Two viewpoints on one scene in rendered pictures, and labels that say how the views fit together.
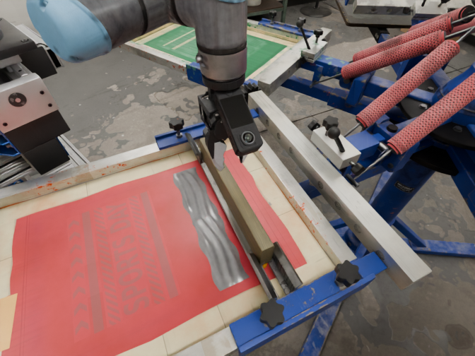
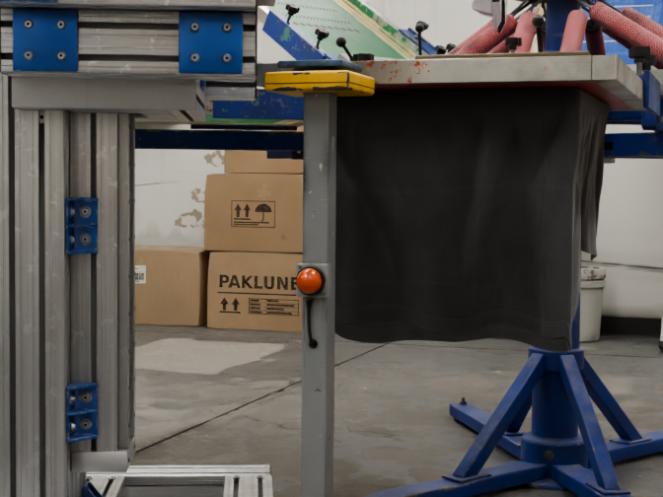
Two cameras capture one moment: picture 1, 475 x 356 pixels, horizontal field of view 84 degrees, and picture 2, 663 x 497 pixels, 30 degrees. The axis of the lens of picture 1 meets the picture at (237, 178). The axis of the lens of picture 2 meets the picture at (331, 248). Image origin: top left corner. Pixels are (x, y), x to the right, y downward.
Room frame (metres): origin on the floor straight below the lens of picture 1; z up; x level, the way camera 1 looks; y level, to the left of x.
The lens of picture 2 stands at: (-1.12, 2.09, 0.79)
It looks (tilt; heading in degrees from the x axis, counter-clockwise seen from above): 3 degrees down; 314
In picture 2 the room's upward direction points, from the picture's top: 1 degrees clockwise
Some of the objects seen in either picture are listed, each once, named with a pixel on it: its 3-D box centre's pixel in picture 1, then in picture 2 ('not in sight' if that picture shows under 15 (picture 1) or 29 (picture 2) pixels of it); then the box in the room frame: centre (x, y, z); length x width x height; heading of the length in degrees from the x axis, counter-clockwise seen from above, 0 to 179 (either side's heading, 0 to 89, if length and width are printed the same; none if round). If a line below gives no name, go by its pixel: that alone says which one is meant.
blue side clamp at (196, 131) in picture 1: (204, 135); not in sight; (0.64, 0.10, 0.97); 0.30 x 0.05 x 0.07; 115
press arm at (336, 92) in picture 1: (290, 82); (333, 142); (1.09, -0.24, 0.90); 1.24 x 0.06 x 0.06; 55
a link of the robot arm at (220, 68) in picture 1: (221, 59); not in sight; (0.40, 0.03, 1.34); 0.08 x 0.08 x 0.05
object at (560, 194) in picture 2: not in sight; (441, 219); (0.17, 0.47, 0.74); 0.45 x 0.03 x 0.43; 25
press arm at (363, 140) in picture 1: (346, 151); not in sight; (0.53, -0.31, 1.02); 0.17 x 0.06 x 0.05; 115
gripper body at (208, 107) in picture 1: (223, 101); not in sight; (0.41, 0.03, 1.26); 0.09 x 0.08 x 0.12; 26
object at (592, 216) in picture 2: not in sight; (585, 216); (0.08, 0.17, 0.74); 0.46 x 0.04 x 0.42; 115
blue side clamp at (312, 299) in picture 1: (302, 304); (641, 94); (0.14, -0.13, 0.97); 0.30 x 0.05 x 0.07; 115
